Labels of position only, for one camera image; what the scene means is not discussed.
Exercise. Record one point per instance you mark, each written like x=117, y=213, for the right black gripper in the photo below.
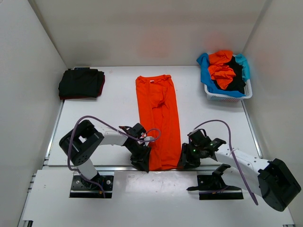
x=186, y=159

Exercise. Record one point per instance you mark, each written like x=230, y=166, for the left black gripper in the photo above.
x=141, y=160

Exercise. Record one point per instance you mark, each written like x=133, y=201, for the orange t shirt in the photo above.
x=157, y=105
x=219, y=70

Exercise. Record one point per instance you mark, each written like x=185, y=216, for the dark red t shirt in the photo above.
x=103, y=82

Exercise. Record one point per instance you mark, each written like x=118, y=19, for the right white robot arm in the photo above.
x=270, y=180

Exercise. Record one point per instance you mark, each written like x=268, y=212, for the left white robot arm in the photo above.
x=81, y=143

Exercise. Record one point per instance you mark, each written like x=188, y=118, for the white plastic laundry basket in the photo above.
x=215, y=94

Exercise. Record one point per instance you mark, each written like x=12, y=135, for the blue t shirt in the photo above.
x=203, y=61

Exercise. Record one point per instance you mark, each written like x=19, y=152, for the black label sticker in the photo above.
x=81, y=68

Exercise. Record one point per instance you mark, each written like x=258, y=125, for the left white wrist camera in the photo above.
x=147, y=139

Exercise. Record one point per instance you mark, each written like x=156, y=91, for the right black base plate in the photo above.
x=212, y=187

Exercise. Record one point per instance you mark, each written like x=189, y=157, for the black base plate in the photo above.
x=83, y=189
x=212, y=187

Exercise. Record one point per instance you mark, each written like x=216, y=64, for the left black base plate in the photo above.
x=83, y=189

